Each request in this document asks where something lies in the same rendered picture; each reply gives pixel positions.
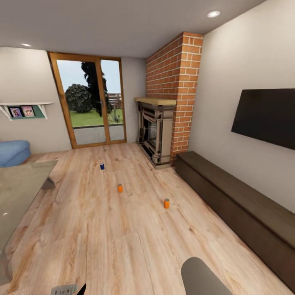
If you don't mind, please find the trash can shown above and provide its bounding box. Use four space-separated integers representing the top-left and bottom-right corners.
181 257 233 295

